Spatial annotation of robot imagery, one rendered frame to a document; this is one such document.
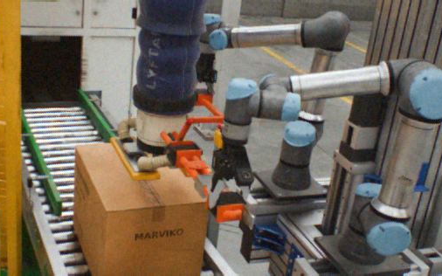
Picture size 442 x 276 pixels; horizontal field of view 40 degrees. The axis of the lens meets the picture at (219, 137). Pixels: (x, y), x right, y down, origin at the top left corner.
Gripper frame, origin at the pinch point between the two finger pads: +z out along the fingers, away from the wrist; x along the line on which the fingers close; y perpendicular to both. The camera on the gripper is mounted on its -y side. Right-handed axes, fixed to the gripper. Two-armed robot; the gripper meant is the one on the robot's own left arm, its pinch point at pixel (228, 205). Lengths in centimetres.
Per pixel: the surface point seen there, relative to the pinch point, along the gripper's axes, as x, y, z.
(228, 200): 0.6, -0.8, -2.1
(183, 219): -8, 53, 36
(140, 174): 12.7, 44.4, 11.4
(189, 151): 1.1, 31.4, -2.4
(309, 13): -563, 908, 115
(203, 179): 2.6, 14.0, -1.3
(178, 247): -8, 53, 48
